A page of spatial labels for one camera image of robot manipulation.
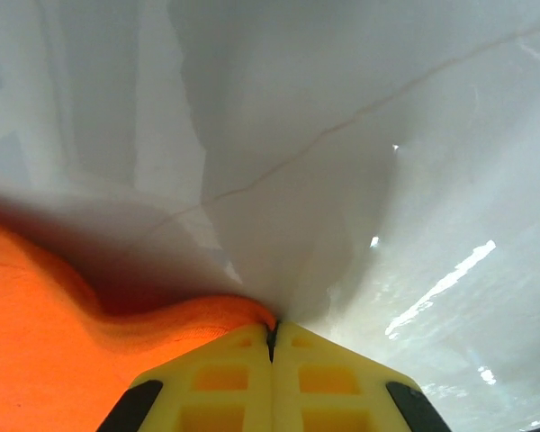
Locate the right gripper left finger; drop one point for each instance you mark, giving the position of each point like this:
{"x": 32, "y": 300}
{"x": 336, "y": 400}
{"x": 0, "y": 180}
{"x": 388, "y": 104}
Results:
{"x": 225, "y": 382}

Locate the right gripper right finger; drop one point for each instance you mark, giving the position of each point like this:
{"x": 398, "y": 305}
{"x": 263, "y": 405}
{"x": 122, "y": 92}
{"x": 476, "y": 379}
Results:
{"x": 324, "y": 387}

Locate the orange t-shirt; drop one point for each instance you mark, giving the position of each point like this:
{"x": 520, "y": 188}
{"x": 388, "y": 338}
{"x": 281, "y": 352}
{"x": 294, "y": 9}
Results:
{"x": 49, "y": 337}

